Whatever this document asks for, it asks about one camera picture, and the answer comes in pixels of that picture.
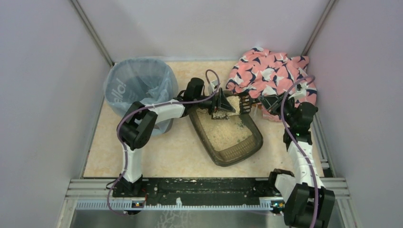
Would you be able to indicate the pink patterned cloth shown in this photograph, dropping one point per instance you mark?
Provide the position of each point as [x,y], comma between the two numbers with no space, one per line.
[261,71]

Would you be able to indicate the black litter scoop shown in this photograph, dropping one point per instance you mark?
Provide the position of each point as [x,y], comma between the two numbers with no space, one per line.
[241,103]

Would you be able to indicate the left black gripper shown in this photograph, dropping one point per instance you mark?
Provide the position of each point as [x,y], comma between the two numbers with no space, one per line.
[215,102]

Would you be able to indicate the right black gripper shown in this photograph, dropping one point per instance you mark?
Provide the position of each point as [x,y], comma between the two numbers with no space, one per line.
[264,101]

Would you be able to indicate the brown litter box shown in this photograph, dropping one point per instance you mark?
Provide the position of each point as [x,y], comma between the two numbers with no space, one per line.
[229,140]

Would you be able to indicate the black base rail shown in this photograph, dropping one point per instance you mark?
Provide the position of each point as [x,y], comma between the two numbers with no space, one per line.
[179,194]

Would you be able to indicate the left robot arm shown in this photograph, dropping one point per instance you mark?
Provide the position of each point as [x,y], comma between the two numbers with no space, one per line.
[135,129]

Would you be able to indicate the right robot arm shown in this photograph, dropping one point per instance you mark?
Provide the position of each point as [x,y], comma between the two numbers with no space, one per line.
[308,203]

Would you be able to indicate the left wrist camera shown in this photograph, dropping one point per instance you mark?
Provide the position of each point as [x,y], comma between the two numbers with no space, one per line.
[213,87]

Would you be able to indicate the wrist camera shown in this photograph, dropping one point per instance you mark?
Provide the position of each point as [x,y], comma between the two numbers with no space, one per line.
[300,91]
[213,87]

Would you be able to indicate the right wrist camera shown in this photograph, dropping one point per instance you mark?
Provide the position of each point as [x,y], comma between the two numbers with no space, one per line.
[300,91]

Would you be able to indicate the blue-lined trash bin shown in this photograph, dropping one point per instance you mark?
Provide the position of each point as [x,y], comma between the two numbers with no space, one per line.
[147,80]

